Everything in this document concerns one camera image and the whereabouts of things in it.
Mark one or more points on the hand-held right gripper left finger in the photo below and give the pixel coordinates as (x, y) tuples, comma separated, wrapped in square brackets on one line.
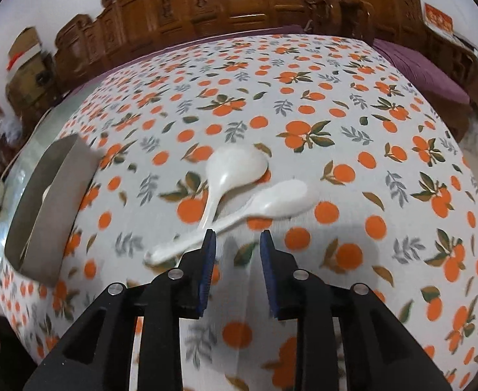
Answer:
[(207, 269)]

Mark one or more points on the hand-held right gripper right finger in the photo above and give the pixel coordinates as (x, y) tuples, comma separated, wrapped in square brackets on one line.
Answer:
[(268, 269)]

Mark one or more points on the white plastic spoon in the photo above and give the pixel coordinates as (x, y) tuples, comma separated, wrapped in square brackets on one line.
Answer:
[(235, 167), (279, 201)]

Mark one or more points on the metal tray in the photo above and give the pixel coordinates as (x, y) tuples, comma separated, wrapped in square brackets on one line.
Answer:
[(72, 163)]

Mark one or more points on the white feather duster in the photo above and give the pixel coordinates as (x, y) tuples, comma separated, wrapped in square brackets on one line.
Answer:
[(8, 128)]

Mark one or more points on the large cardboard box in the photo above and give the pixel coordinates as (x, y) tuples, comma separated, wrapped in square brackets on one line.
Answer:
[(31, 85)]

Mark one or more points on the small cardboard box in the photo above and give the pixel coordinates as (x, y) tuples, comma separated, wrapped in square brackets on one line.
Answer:
[(25, 47)]

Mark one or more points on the orange-print tablecloth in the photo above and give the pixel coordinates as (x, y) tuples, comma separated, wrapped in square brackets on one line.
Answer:
[(304, 89)]

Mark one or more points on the purple armchair cushion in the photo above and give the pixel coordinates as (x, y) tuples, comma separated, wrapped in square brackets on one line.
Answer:
[(426, 73)]

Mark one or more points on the carved wooden sofa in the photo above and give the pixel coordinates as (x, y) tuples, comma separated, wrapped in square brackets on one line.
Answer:
[(206, 4)]

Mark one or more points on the wooden side table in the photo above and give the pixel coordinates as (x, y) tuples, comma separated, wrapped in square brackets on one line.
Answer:
[(467, 69)]

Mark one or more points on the carved wooden armchair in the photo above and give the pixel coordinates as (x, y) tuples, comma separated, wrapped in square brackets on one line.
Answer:
[(365, 4)]

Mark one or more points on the red packet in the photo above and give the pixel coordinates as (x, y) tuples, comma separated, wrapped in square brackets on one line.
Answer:
[(438, 18)]

